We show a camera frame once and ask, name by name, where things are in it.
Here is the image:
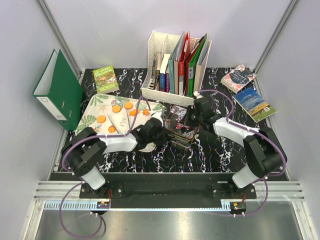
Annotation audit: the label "gold tin lid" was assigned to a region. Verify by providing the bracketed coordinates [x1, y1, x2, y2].
[164, 105, 198, 142]

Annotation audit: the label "gold cookie tin base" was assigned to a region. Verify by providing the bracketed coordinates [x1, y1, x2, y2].
[166, 123, 200, 148]

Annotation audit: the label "metal serving tongs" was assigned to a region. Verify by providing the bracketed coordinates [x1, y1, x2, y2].
[106, 110, 130, 134]

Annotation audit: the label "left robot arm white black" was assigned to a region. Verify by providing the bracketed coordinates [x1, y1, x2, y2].
[61, 111, 167, 198]

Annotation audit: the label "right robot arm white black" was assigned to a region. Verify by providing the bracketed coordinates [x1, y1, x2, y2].
[187, 91, 288, 199]

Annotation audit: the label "orange shell shaped cookie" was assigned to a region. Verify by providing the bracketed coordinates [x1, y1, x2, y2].
[143, 109, 150, 116]

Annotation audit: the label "orange fish shaped cookie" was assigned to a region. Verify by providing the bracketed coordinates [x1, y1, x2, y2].
[129, 108, 140, 116]

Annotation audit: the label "orange round sandwich cookie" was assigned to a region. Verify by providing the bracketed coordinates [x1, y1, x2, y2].
[124, 101, 133, 110]

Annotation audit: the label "orange cookie tray front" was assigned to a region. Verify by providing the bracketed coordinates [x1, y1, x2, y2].
[108, 125, 116, 133]

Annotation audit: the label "orange cookie tray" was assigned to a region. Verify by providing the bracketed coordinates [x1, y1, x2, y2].
[108, 125, 116, 133]
[96, 115, 107, 124]

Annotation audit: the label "floral patterned serving tray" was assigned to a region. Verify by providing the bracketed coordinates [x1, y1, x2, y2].
[74, 94, 167, 153]

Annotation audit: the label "blue landscape cover book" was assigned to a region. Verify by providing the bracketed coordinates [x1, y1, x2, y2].
[232, 87, 276, 123]

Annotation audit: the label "white desk file organizer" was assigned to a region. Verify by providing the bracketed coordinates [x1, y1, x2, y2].
[141, 31, 212, 107]

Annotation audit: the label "orange cookie near tray left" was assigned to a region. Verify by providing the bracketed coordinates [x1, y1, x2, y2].
[96, 115, 107, 124]

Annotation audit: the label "floral cover paperback book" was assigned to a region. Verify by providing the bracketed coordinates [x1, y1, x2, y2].
[220, 64, 257, 94]

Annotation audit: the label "green treehouse paperback book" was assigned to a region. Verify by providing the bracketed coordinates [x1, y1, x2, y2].
[93, 65, 119, 94]

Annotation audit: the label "green lever arch binder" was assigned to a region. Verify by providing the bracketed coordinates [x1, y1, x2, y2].
[32, 50, 83, 131]

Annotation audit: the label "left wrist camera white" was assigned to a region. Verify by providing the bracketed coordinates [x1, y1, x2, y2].
[151, 111, 163, 122]

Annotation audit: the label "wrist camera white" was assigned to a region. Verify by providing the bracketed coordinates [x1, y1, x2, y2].
[193, 91, 203, 99]
[151, 111, 163, 122]

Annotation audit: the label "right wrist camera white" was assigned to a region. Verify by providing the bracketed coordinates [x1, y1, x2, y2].
[193, 91, 203, 99]

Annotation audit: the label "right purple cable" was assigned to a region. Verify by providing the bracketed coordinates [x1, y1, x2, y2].
[199, 89, 288, 216]

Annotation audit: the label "purple cable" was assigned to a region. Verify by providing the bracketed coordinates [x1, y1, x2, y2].
[199, 89, 288, 216]
[58, 96, 152, 238]

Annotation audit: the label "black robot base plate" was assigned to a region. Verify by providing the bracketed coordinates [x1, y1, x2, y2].
[79, 172, 257, 211]

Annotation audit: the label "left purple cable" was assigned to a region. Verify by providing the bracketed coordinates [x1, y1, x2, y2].
[58, 96, 152, 238]

